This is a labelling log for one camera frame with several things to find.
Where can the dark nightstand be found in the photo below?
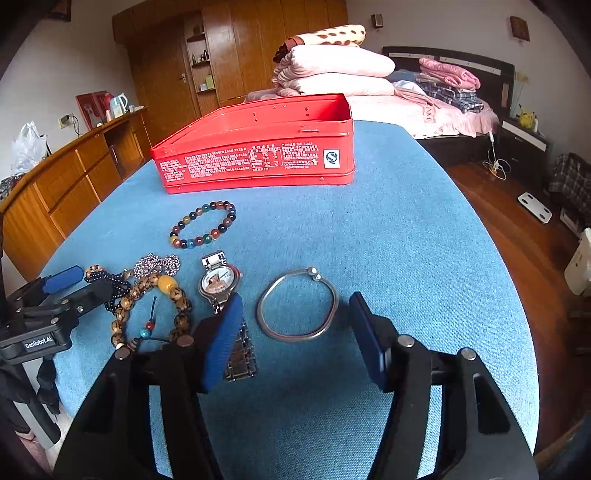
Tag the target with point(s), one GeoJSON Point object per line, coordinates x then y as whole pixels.
{"type": "Point", "coordinates": [524, 152]}

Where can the white bathroom scale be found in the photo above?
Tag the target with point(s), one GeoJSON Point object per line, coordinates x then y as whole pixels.
{"type": "Point", "coordinates": [535, 207]}

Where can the stack of folded quilts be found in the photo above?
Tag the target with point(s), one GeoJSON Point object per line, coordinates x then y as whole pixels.
{"type": "Point", "coordinates": [329, 61]}

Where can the red metal tin box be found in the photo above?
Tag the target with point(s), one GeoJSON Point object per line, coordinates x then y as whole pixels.
{"type": "Point", "coordinates": [291, 141]}

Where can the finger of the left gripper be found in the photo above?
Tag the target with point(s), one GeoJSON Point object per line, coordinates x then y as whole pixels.
{"type": "Point", "coordinates": [62, 280]}
{"type": "Point", "coordinates": [82, 301]}

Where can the wooden wardrobe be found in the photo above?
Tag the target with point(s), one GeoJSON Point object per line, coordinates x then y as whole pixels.
{"type": "Point", "coordinates": [188, 58]}

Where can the red picture frame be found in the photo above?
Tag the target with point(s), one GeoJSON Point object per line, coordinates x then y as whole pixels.
{"type": "Point", "coordinates": [92, 108]}

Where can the bed with pink cover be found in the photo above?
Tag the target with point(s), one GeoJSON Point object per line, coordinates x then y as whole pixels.
{"type": "Point", "coordinates": [378, 100]}

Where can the silver wrist watch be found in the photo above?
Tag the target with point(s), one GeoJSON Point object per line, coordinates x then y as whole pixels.
{"type": "Point", "coordinates": [220, 280]}

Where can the wooden sideboard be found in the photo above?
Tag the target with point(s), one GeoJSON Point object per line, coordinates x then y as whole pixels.
{"type": "Point", "coordinates": [52, 200]}

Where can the wall switch box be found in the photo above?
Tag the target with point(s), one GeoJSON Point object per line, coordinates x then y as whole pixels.
{"type": "Point", "coordinates": [378, 21]}

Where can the plaid bag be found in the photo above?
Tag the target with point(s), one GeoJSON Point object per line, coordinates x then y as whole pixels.
{"type": "Point", "coordinates": [570, 183]}

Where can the white plastic bag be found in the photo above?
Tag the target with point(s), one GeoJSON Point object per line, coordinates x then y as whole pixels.
{"type": "Point", "coordinates": [28, 149]}

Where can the yellow plush toy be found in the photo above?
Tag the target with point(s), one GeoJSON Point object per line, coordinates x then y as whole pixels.
{"type": "Point", "coordinates": [528, 119]}

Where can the white electric kettle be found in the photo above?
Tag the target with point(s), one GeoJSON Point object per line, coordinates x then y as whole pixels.
{"type": "Point", "coordinates": [118, 105]}

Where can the red thermos bottle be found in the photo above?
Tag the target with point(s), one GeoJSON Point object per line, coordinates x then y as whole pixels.
{"type": "Point", "coordinates": [106, 103]}

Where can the blue table cloth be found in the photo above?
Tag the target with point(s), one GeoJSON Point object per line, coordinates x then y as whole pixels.
{"type": "Point", "coordinates": [401, 233]}

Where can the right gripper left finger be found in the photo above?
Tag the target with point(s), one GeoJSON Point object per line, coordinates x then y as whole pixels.
{"type": "Point", "coordinates": [110, 437]}

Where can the folded pink clothes pile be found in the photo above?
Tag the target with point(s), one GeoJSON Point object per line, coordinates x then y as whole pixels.
{"type": "Point", "coordinates": [451, 84]}

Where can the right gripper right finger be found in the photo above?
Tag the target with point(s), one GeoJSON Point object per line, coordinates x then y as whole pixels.
{"type": "Point", "coordinates": [480, 437]}

